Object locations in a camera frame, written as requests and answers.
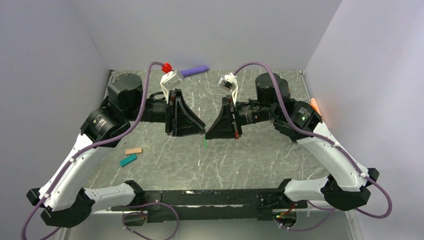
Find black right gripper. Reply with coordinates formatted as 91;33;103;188
205;93;278;139

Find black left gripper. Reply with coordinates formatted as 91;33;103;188
124;88;206;137

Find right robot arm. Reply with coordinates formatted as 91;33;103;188
205;73;379;211

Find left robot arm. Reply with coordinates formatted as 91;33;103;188
26;70;206;228

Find purple flashlight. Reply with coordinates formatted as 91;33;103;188
180;65;209;77

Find teal wooden block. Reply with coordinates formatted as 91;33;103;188
119;153;137;167

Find tan wooden block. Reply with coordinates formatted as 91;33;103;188
125;147;143;155

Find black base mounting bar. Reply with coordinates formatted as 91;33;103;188
111;188;308;223

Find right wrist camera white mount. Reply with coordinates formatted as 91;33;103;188
217;72;239;105

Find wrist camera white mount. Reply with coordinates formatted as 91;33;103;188
160;62;184;103
217;72;239;105

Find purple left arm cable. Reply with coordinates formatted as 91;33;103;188
21;61;165;240

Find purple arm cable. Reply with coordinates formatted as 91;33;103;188
233;61;393;220
21;61;165;240

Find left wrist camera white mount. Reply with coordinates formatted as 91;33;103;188
160;62;184;103

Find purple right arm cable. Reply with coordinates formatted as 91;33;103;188
233;61;393;220

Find orange pink object at wall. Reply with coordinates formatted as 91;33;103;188
310;98;322;116

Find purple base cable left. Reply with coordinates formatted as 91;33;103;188
121;202;180;240

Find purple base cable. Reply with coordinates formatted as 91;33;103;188
273;202;334;232
121;202;180;240

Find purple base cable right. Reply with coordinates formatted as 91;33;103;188
273;202;334;232

